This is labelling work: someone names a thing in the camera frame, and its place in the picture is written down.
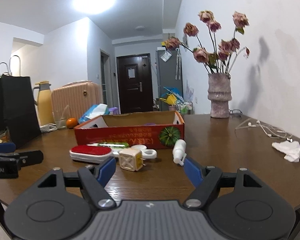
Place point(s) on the round ceiling light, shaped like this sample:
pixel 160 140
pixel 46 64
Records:
pixel 93 0

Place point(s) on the green tube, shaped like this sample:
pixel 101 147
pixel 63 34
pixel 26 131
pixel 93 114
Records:
pixel 110 144

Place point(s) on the yellow box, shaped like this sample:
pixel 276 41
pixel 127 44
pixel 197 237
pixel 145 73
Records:
pixel 163 44

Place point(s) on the red cardboard box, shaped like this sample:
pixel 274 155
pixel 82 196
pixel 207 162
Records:
pixel 130 135

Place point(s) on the dark brown door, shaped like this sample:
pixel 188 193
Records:
pixel 133 83

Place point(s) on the row of small bottles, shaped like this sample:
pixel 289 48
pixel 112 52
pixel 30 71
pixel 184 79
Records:
pixel 186 106

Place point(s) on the pink ceramic vase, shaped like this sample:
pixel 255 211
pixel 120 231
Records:
pixel 219 97

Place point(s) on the grey refrigerator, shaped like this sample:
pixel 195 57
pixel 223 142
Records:
pixel 168 78

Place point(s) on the orange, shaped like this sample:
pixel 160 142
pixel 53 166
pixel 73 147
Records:
pixel 71 123

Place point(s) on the pink suitcase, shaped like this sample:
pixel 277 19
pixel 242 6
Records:
pixel 76 100

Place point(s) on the yellow thermos jug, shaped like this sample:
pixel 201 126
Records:
pixel 44 103

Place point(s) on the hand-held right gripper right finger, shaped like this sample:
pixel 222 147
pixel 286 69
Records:
pixel 193 171

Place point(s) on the black paper bag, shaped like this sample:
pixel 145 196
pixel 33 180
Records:
pixel 15 110

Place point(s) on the crumpled white tissue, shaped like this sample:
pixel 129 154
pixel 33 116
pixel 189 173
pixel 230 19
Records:
pixel 290 150

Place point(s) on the orange snack packet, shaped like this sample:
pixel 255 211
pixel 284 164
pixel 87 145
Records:
pixel 3 135

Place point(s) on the small ceiling lamp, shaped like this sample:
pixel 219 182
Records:
pixel 140 27

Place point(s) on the black eyeglasses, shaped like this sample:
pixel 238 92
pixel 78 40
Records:
pixel 236 112

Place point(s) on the glass cup with straws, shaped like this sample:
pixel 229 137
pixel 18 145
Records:
pixel 60 120

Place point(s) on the white earphones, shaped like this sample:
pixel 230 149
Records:
pixel 265 129

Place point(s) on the small purple container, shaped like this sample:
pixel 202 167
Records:
pixel 114 110

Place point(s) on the white spray bottle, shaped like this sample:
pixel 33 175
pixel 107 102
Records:
pixel 178 151

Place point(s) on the blue and yellow toy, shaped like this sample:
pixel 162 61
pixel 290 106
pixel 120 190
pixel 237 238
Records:
pixel 171 98

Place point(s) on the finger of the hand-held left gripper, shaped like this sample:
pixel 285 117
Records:
pixel 30 156
pixel 2 147

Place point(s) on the dried pink roses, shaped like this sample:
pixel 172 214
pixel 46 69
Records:
pixel 202 55

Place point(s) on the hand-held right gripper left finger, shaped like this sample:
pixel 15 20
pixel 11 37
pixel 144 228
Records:
pixel 107 168

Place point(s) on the blue tissue pack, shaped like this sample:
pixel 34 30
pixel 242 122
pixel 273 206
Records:
pixel 95 112

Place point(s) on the red and white lint brush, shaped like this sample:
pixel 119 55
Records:
pixel 90 152

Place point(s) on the beige plug adapter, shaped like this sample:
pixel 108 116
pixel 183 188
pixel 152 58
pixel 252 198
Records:
pixel 129 161

